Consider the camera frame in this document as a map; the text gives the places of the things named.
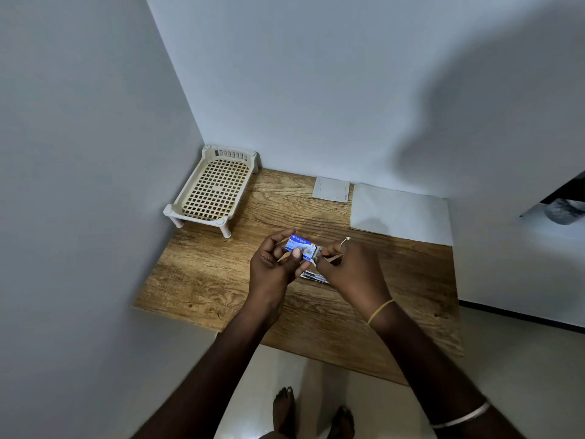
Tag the person's left hand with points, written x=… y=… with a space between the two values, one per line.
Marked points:
x=274 y=278

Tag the person's right hand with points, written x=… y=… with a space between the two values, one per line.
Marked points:
x=356 y=278

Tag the yellow and silver stapler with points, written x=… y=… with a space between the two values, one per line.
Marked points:
x=315 y=277

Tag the small blue staple box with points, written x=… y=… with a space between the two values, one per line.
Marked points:
x=299 y=244

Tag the large white paper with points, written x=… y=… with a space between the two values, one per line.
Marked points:
x=402 y=214

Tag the small white paper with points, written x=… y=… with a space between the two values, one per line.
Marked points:
x=331 y=189

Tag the white plastic lattice tray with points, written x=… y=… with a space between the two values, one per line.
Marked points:
x=215 y=189

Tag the person's left forearm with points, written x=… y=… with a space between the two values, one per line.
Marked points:
x=215 y=379

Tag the person's right forearm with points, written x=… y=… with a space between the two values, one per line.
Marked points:
x=438 y=374

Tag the person's left foot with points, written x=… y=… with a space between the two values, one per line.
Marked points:
x=284 y=413

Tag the person's foot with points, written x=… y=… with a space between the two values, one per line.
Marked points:
x=284 y=413
x=342 y=425

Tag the person's right foot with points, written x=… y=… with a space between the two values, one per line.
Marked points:
x=342 y=425

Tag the yellow wrist thread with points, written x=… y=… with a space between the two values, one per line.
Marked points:
x=380 y=311

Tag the silver bangle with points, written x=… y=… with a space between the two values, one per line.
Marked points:
x=461 y=419

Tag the grey round container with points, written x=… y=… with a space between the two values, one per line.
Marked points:
x=564 y=212

